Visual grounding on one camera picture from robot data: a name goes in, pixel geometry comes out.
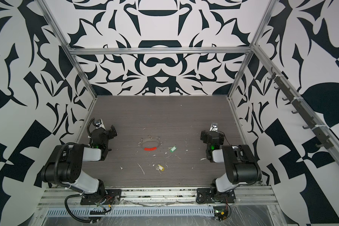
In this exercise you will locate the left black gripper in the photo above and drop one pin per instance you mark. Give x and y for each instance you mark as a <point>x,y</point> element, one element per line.
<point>109,133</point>

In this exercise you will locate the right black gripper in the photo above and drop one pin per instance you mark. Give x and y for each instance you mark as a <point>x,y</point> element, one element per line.
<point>205,136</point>

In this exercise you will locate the green key tag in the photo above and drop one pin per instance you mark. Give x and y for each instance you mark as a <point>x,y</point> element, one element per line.
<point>173,149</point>

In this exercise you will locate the red key tag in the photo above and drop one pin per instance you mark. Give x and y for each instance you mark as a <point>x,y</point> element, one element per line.
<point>150,149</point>

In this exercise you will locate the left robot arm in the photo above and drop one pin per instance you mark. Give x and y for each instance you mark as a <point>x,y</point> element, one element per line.
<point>64,166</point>

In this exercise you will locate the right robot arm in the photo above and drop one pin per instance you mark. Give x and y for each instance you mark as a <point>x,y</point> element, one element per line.
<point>241,167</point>

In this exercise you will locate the green circuit board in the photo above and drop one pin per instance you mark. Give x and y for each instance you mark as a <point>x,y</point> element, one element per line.
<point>222,213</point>

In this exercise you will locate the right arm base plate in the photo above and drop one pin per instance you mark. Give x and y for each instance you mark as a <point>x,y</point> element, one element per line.
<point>210,195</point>

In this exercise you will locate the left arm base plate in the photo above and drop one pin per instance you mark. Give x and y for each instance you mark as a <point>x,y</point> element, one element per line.
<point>110,196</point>

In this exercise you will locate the white slotted cable duct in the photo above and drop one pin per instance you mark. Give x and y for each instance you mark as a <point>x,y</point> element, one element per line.
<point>206,211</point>

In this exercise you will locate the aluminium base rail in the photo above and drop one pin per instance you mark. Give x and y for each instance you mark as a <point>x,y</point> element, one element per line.
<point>181,196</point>

